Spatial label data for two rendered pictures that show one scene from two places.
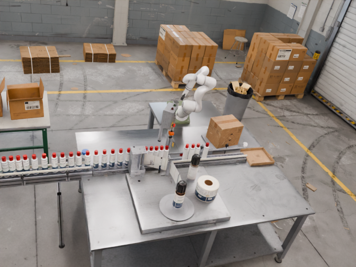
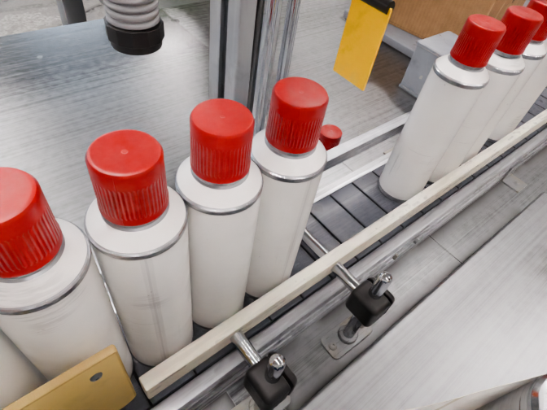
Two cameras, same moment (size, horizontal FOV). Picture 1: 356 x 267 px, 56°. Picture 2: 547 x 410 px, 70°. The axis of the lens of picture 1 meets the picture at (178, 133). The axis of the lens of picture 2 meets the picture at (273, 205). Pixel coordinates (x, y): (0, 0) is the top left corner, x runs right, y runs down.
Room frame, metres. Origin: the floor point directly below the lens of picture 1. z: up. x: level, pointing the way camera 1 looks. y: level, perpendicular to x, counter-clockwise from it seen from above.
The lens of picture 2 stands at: (2.43, 0.16, 1.21)
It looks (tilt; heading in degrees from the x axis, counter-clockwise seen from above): 48 degrees down; 337
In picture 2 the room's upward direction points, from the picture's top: 11 degrees clockwise
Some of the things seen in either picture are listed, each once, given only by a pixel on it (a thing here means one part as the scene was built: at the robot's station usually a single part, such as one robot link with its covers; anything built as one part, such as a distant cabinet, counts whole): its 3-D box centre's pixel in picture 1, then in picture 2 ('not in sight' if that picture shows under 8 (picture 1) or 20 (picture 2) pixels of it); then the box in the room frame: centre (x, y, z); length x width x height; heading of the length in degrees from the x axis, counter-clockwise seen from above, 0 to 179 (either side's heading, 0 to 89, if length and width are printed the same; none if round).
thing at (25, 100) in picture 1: (25, 97); not in sight; (3.13, 1.76, 0.97); 0.51 x 0.39 x 0.37; 32
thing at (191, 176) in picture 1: (193, 167); not in sight; (2.43, -0.21, 1.03); 0.09 x 0.09 x 0.30
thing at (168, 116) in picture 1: (169, 115); not in sight; (2.69, 0.11, 1.38); 0.17 x 0.10 x 0.19; 170
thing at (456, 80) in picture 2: (185, 152); (435, 120); (2.70, -0.12, 0.98); 0.05 x 0.05 x 0.20
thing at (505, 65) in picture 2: (191, 152); (470, 106); (2.72, -0.17, 0.98); 0.05 x 0.05 x 0.20
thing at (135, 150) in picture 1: (138, 150); not in sight; (2.39, 0.32, 1.14); 0.14 x 0.11 x 0.01; 115
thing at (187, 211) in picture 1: (176, 206); not in sight; (2.04, -0.12, 0.89); 0.31 x 0.31 x 0.01
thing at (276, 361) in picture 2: not in sight; (255, 368); (2.52, 0.10, 0.89); 0.06 x 0.03 x 0.12; 25
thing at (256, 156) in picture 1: (257, 156); not in sight; (3.07, -0.93, 0.85); 0.30 x 0.26 x 0.04; 115
